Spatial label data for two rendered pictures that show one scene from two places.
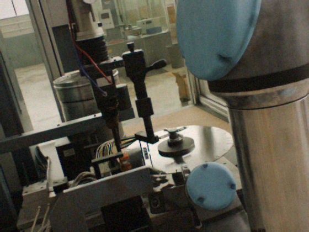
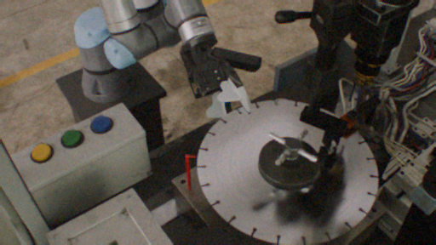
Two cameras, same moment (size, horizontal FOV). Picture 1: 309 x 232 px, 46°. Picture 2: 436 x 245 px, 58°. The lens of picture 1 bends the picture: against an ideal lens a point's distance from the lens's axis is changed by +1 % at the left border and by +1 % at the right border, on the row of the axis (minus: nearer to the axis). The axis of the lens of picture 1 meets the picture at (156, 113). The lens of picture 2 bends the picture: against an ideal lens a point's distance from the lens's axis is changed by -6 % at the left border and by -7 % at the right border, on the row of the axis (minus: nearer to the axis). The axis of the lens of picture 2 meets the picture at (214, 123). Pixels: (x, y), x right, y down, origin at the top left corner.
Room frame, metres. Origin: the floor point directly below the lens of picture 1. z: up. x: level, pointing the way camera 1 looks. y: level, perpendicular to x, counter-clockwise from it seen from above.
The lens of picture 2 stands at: (1.35, -0.35, 1.55)
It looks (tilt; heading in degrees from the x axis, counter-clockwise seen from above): 46 degrees down; 156
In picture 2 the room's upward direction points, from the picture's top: straight up
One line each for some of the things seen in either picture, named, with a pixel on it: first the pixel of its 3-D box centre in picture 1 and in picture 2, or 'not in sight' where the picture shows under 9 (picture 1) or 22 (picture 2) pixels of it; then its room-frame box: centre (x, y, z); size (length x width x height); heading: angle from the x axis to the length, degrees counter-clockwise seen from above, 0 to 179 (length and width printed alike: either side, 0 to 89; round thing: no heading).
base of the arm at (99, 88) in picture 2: not in sight; (106, 71); (0.39, -0.26, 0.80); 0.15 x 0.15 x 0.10
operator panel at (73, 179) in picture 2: not in sight; (83, 166); (0.73, -0.39, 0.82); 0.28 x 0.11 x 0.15; 101
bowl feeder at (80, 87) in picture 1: (94, 110); not in sight; (1.70, 0.29, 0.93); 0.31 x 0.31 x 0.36
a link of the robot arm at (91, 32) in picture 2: not in sight; (100, 37); (0.39, -0.25, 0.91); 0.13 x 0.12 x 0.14; 109
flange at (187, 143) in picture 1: (175, 142); (289, 158); (0.98, -0.04, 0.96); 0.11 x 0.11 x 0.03
